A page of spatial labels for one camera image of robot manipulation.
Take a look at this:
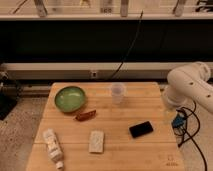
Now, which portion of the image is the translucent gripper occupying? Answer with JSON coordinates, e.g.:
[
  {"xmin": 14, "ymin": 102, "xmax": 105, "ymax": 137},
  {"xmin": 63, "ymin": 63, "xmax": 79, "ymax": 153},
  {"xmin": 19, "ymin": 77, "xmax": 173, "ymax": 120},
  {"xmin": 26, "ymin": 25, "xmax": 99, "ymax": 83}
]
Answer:
[{"xmin": 163, "ymin": 101, "xmax": 176, "ymax": 124}]

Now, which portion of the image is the black eraser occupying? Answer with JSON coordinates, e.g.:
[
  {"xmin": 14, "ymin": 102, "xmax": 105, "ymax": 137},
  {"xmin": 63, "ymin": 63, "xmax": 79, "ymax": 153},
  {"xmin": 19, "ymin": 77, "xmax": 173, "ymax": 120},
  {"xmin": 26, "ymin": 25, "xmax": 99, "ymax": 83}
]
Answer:
[{"xmin": 129, "ymin": 121, "xmax": 153, "ymax": 138}]

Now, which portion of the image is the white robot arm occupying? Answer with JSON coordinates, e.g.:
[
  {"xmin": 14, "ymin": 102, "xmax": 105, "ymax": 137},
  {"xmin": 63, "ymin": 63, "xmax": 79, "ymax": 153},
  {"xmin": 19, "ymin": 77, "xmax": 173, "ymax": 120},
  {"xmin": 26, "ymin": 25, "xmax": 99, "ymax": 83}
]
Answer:
[{"xmin": 162, "ymin": 62, "xmax": 213, "ymax": 124}]

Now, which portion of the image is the white sponge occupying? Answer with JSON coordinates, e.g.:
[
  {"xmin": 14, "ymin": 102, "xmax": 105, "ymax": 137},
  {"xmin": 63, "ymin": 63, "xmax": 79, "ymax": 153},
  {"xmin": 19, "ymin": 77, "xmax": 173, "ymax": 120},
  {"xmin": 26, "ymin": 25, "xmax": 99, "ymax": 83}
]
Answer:
[{"xmin": 89, "ymin": 131, "xmax": 104, "ymax": 153}]

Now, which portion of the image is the blue connector plug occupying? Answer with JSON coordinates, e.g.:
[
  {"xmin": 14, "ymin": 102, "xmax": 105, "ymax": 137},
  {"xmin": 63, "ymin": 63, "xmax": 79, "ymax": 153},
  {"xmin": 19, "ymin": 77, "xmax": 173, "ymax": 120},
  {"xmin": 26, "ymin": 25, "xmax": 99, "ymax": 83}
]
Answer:
[{"xmin": 172, "ymin": 115, "xmax": 184, "ymax": 128}]

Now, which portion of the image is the clear plastic cup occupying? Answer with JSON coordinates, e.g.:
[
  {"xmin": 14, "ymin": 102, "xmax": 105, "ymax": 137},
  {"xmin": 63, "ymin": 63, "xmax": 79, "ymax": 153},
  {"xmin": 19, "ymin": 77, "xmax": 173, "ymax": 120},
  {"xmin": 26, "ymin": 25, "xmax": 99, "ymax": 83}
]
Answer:
[{"xmin": 110, "ymin": 83, "xmax": 126, "ymax": 104}]

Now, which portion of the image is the brown chili pepper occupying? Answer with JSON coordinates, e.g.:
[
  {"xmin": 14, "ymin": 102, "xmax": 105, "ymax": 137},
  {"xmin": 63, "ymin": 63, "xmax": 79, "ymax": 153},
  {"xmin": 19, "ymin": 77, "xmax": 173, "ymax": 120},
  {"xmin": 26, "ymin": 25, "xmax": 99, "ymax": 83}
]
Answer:
[{"xmin": 75, "ymin": 110, "xmax": 96, "ymax": 121}]

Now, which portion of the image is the green bowl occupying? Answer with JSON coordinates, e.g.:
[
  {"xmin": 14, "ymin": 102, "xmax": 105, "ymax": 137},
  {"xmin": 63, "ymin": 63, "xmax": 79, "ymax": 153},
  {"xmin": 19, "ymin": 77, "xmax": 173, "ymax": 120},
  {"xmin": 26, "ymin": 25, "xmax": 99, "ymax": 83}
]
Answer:
[{"xmin": 54, "ymin": 86, "xmax": 86, "ymax": 113}]

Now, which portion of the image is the white plastic bottle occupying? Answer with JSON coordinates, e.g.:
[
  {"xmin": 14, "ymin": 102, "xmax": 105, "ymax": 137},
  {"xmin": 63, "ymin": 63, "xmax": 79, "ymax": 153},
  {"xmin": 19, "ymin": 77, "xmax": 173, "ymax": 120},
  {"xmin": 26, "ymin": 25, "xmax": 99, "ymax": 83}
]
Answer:
[{"xmin": 43, "ymin": 129, "xmax": 64, "ymax": 171}]

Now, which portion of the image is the black equipment at left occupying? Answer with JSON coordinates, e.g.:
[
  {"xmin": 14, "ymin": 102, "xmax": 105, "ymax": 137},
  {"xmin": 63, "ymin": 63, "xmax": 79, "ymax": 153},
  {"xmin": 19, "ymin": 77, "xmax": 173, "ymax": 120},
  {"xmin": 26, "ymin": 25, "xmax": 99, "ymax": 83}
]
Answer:
[{"xmin": 0, "ymin": 71, "xmax": 21, "ymax": 121}]

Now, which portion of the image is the black floor cable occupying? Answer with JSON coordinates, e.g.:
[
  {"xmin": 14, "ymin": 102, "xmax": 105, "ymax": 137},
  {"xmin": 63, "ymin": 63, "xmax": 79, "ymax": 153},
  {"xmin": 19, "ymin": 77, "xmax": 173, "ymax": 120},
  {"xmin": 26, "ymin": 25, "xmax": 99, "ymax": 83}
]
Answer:
[{"xmin": 174, "ymin": 99, "xmax": 208, "ymax": 171}]

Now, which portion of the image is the black hanging cable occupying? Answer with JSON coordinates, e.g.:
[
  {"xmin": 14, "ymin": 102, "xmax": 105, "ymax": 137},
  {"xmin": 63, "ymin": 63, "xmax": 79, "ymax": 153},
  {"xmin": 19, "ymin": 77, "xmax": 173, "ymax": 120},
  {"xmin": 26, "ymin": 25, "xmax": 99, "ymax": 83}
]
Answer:
[{"xmin": 104, "ymin": 9, "xmax": 145, "ymax": 82}]

